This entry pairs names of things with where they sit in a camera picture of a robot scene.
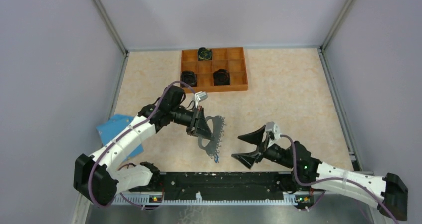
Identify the white slotted cable duct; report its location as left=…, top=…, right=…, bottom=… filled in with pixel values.
left=112, top=192, right=298, bottom=207

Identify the black round part left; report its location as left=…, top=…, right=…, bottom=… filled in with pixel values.
left=180, top=70, right=197, bottom=87

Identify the orange compartment tray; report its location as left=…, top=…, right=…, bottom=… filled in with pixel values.
left=179, top=47, right=248, bottom=92

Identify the black round part centre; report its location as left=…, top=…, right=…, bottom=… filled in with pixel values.
left=213, top=69, right=230, bottom=86

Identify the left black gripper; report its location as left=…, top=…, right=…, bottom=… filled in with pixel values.
left=170, top=105, right=214, bottom=140

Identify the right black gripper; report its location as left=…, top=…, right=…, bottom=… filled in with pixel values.
left=232, top=124, right=294, bottom=168

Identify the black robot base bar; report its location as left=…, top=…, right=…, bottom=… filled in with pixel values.
left=130, top=171, right=310, bottom=201

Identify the blue patterned cloth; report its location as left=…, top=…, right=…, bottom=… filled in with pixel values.
left=96, top=115, right=143, bottom=168

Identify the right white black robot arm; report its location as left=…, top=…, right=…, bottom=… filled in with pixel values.
left=232, top=122, right=408, bottom=223

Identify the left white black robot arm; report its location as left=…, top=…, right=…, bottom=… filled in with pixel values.
left=73, top=84, right=214, bottom=208

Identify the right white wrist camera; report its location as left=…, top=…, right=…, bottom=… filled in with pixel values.
left=265, top=122, right=281, bottom=141

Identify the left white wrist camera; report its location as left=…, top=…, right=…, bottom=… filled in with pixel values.
left=193, top=91, right=208, bottom=106

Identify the black green round part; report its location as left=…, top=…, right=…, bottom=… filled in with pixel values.
left=197, top=47, right=212, bottom=61

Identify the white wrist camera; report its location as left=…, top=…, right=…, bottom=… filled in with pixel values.
left=193, top=91, right=208, bottom=106
left=265, top=122, right=281, bottom=141

